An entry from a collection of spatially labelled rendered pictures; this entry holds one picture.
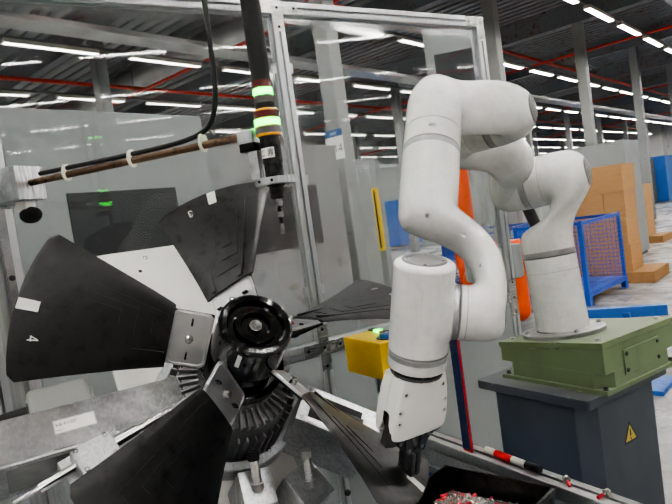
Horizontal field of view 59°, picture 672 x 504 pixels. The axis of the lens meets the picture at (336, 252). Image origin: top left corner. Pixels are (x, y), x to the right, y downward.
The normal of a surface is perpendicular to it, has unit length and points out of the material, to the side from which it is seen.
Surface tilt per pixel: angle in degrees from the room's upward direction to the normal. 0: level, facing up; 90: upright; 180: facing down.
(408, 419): 108
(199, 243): 60
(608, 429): 90
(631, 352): 90
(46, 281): 76
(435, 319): 103
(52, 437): 50
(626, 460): 90
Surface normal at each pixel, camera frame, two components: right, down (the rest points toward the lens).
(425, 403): 0.50, 0.30
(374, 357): -0.84, 0.15
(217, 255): -0.40, -0.44
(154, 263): 0.31, -0.66
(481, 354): 0.51, -0.03
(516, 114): 0.32, 0.00
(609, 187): -0.67, 0.13
